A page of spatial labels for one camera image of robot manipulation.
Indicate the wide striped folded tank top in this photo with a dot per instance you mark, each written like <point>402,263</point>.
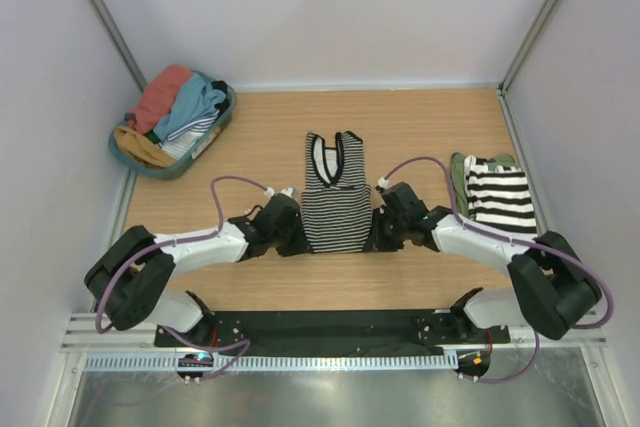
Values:
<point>499,196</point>

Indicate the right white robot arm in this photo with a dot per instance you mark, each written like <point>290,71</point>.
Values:
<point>550,290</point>

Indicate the coral red garment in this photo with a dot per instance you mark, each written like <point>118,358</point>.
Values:
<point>157,98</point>

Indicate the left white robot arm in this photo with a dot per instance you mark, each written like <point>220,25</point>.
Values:
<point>130,281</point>

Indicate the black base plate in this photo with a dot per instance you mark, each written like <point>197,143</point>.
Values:
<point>426,327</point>

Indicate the teal laundry basket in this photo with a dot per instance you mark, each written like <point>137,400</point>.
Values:
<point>184,163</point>

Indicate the slotted white cable duct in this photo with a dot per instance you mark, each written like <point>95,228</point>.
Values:
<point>199,362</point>

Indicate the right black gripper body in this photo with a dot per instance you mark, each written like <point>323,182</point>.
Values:
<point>389,233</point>

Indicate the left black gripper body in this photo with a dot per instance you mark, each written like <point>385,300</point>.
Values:
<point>290,241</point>

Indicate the olive green folded tank top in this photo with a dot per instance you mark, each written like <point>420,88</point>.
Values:
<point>457,173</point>

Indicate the mustard brown garment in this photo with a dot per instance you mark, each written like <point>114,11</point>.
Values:
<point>140,149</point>

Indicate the white striped garment in basket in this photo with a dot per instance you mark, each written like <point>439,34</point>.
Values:
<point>183,139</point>

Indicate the thin striped black tank top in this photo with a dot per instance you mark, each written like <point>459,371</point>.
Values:
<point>336,202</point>

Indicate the aluminium frame rail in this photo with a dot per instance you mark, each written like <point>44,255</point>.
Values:
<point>80,335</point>

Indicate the light blue garment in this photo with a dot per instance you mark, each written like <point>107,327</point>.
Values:
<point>197,106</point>

